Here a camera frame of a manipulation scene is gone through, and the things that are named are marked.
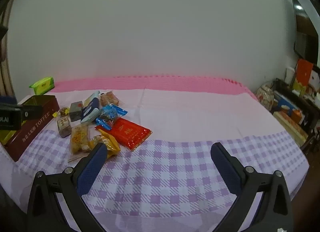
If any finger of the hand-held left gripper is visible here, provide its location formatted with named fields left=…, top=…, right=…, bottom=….
left=0, top=96, right=18, bottom=105
left=15, top=105, right=43, bottom=121

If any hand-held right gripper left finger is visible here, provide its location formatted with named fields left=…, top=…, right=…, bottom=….
left=26, top=142, right=108, bottom=232

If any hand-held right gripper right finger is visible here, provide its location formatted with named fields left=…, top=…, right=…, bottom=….
left=210, top=142, right=293, bottom=232

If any maroon candy tin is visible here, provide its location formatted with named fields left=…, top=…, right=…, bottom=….
left=0, top=95, right=60, bottom=162

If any orange yellow snack packet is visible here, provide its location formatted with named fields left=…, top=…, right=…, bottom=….
left=89, top=128, right=121, bottom=159

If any clear yellow pastry packet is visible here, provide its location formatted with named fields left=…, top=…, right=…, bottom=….
left=67, top=124, right=91, bottom=163

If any brown cake white label packet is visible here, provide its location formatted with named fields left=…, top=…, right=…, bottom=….
left=57, top=116, right=72, bottom=138

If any grey green cake block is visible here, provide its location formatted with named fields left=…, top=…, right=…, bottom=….
left=69, top=101, right=84, bottom=122

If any blue candy packet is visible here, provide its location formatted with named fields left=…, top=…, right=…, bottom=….
left=101, top=104, right=127, bottom=119
left=96, top=115, right=117, bottom=130

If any red snack packet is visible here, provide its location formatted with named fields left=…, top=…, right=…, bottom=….
left=110, top=118, right=152, bottom=151

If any dark blue biscuit packet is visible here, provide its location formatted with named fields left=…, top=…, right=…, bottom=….
left=80, top=97, right=101, bottom=124

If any pale star cracker packet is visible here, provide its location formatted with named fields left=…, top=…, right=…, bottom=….
left=83, top=91, right=101, bottom=108

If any clear peanut brittle packet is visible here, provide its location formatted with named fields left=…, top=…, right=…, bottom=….
left=99, top=92, right=121, bottom=108

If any beige patterned curtain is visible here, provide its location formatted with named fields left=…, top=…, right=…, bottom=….
left=0, top=0, right=17, bottom=103

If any green tissue pack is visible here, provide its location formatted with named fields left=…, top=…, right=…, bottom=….
left=29, top=77, right=55, bottom=96

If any purple checked bed sheet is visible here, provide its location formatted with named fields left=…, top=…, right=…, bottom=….
left=0, top=88, right=310, bottom=232

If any long orange striped box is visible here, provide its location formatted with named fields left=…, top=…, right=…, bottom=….
left=273, top=110, right=308, bottom=145

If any patterned glass jar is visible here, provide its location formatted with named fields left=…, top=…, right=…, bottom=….
left=255, top=84, right=275, bottom=110

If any small orange carton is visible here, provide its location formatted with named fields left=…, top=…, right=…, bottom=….
left=291, top=109, right=302, bottom=123

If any blue box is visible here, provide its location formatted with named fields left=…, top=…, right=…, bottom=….
left=274, top=92, right=298, bottom=113

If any pink foam mat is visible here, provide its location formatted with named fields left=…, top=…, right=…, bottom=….
left=51, top=74, right=259, bottom=101

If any dark side table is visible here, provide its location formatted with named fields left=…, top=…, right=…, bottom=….
left=272, top=78, right=320, bottom=154

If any red orange gift box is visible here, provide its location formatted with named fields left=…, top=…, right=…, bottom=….
left=294, top=58, right=314, bottom=86

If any white gift box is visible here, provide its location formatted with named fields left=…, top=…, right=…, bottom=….
left=309, top=66, right=320, bottom=88

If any black flat television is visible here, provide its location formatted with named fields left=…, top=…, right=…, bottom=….
left=290, top=0, right=320, bottom=64

